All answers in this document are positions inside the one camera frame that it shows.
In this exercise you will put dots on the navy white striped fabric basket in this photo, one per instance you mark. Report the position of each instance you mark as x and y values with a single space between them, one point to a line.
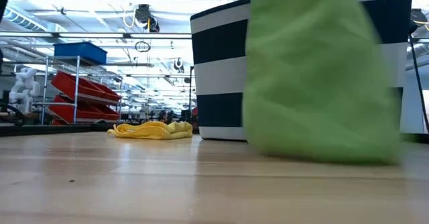
218 43

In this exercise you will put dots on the yellow microfibre towel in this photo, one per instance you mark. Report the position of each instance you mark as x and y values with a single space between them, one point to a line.
151 131

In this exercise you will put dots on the green microfibre towel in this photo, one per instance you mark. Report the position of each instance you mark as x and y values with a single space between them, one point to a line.
318 83

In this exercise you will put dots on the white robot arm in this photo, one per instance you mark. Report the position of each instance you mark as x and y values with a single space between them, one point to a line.
25 83

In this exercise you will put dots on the red equipment case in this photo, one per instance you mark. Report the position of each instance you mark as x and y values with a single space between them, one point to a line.
195 111

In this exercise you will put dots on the small red plastic bin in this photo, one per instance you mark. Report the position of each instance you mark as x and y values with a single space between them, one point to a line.
110 93
109 111

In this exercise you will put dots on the large red plastic bin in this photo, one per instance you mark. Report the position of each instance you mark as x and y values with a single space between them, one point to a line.
73 111
70 84

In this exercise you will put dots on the blue plastic bin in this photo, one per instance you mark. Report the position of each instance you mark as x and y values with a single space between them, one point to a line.
80 51

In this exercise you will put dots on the thin black pole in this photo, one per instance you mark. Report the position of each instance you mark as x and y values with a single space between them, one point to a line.
417 73

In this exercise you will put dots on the black metal stand frame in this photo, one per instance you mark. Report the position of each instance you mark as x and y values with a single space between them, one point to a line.
191 90

